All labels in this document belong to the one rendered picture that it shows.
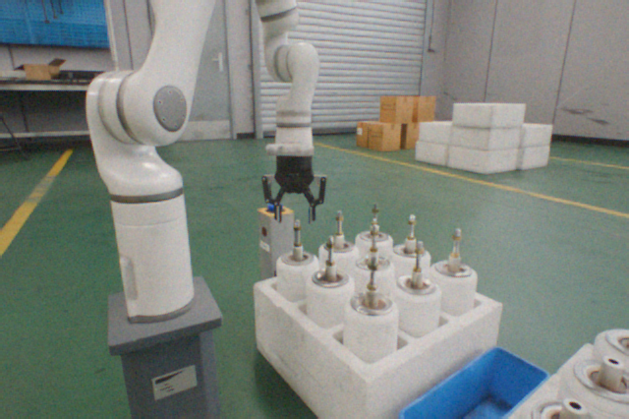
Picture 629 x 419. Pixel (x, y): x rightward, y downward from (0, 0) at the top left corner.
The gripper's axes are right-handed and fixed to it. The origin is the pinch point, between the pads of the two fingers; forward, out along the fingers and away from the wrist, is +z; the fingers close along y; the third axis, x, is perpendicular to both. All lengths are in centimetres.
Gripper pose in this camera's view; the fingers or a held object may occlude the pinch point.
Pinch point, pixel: (295, 216)
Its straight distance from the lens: 81.5
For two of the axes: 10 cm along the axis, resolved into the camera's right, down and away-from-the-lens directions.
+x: -0.8, 2.8, -9.6
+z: 0.0, 9.6, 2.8
